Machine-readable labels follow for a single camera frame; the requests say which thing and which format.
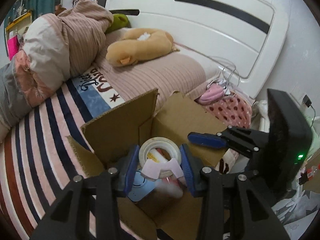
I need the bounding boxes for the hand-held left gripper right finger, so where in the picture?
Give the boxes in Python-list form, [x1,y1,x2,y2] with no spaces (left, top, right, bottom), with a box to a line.
[179,144,290,240]

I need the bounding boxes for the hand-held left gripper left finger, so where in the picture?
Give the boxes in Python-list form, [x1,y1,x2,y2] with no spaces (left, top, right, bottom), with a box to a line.
[30,145,140,240]

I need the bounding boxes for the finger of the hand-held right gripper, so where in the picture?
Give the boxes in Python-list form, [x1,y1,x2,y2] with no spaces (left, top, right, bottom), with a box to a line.
[187,126,262,150]
[225,142,260,158]

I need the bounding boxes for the light blue case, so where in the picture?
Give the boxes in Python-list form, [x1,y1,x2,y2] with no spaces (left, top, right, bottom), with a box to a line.
[128,170,157,203]

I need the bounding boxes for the coral pink tube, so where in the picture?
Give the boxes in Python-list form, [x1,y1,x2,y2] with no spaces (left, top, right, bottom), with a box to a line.
[156,148,173,159]

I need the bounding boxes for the roll of clear tape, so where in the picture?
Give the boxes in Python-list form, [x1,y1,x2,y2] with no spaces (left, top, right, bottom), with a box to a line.
[139,137,186,182]

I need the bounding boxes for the brown cardboard box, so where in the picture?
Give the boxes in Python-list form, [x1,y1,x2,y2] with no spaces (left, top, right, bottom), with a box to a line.
[66,88,233,240]

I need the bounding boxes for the white cloth brown print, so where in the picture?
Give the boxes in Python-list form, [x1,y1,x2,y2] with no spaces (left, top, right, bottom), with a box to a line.
[216,149,242,174]

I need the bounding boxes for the pink polka dot cushion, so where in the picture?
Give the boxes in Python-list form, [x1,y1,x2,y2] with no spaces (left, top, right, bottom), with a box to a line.
[200,92,252,129]

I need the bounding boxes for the red label bottle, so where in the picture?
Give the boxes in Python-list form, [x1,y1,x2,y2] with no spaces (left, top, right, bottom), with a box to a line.
[299,164,320,184]

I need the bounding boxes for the grey patterned cloth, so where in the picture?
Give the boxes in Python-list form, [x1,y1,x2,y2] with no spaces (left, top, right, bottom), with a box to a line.
[271,187,320,240]

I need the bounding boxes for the pink ribbed pillow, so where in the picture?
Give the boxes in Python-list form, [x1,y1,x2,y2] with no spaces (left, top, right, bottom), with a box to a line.
[96,27,207,115]

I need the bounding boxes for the striped blanket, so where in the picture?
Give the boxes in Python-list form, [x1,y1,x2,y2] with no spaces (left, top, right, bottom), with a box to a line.
[0,66,160,240]

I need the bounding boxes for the white bed headboard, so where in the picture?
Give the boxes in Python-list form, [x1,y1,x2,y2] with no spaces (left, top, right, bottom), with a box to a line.
[105,0,290,99]

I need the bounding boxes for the yellow plush toy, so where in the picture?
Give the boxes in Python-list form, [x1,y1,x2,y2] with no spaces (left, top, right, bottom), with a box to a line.
[105,28,180,67]

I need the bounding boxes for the rolled pink grey duvet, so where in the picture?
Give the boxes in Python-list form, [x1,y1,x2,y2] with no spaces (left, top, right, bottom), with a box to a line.
[0,0,114,130]

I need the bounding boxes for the green plush toy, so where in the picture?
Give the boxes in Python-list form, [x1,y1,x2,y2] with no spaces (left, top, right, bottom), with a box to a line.
[105,13,130,33]

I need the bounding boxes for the bright pink bag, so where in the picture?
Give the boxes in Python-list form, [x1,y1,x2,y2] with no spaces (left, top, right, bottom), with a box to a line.
[7,35,20,60]

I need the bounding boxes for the yellow cabinet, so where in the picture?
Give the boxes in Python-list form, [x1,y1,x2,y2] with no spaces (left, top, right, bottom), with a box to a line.
[5,10,34,40]

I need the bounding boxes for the glass display case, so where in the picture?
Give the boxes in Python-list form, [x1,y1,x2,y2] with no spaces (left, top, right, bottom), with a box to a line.
[14,0,28,15]

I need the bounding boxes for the white wire hanger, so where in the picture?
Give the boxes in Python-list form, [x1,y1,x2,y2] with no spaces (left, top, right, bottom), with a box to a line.
[207,56,244,97]

